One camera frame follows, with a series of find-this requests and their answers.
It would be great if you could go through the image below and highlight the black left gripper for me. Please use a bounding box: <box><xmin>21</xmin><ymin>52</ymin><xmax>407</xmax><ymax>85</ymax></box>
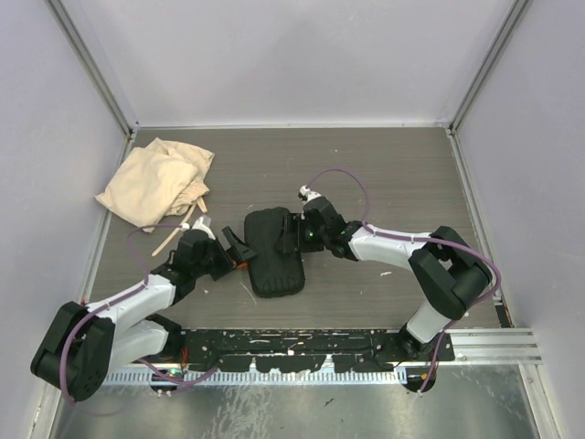
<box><xmin>193</xmin><ymin>227</ymin><xmax>257</xmax><ymax>281</ymax></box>

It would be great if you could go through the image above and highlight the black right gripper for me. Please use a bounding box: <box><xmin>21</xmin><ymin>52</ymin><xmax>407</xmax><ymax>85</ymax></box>
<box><xmin>275</xmin><ymin>214</ymin><xmax>328</xmax><ymax>254</ymax></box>

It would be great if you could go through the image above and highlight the black plastic tool case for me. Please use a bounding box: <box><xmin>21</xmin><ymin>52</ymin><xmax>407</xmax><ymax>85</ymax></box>
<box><xmin>244</xmin><ymin>207</ymin><xmax>305</xmax><ymax>298</ymax></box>

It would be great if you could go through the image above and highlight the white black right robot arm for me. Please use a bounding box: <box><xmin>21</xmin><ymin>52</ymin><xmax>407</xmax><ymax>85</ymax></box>
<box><xmin>275</xmin><ymin>192</ymin><xmax>495</xmax><ymax>360</ymax></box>

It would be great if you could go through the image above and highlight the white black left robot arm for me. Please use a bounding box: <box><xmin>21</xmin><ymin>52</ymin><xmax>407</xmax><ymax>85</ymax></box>
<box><xmin>30</xmin><ymin>224</ymin><xmax>257</xmax><ymax>402</ymax></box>

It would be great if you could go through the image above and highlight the beige cloth drawstring bag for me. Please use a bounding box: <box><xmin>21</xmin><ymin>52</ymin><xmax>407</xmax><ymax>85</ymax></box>
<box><xmin>95</xmin><ymin>137</ymin><xmax>215</xmax><ymax>233</ymax></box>

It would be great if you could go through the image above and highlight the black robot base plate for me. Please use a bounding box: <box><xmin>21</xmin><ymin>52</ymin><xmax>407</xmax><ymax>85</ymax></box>
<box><xmin>146</xmin><ymin>329</ymin><xmax>435</xmax><ymax>373</ymax></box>

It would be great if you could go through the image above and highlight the white slotted cable duct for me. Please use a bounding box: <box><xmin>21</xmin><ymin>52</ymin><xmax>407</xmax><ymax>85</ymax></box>
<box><xmin>103</xmin><ymin>364</ymin><xmax>408</xmax><ymax>386</ymax></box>

